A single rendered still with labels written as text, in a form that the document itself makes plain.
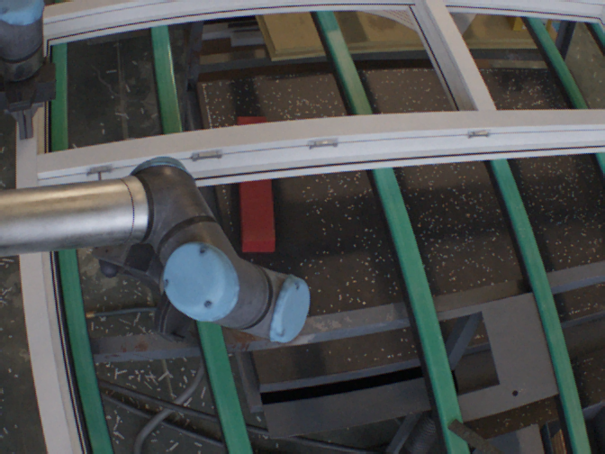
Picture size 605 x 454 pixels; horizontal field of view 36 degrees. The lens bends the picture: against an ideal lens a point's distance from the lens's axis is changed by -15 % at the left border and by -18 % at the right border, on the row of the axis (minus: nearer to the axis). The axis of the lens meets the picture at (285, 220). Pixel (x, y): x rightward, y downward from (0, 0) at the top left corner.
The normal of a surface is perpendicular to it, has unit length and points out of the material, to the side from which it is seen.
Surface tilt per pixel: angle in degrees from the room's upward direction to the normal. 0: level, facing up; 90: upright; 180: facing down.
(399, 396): 0
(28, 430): 0
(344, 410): 0
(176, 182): 24
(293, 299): 71
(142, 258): 30
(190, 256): 40
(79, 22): 90
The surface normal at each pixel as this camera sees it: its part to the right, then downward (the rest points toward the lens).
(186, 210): 0.19, -0.60
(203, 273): -0.44, -0.17
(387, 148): 0.20, 0.81
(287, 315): 0.87, 0.20
